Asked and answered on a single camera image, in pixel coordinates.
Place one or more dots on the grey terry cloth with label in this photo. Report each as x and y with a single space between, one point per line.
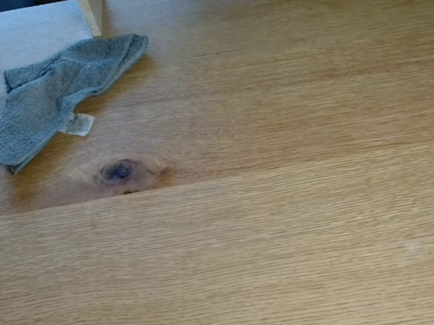
46 101

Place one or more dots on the light wooden stand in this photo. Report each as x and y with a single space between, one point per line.
93 14

